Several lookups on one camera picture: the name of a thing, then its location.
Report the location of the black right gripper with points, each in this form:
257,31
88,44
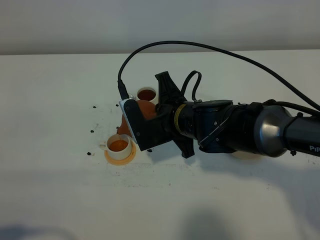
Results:
191,118

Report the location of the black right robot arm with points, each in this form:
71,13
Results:
271,129

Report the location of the beige round teapot coaster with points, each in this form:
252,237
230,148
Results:
246,156

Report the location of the white far teacup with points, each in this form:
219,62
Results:
147,94

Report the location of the white teacup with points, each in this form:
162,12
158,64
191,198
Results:
117,146
147,94

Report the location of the orange near coaster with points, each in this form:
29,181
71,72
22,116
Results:
121,162

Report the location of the white near teacup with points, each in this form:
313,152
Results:
117,146

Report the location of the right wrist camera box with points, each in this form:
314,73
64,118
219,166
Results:
147,126

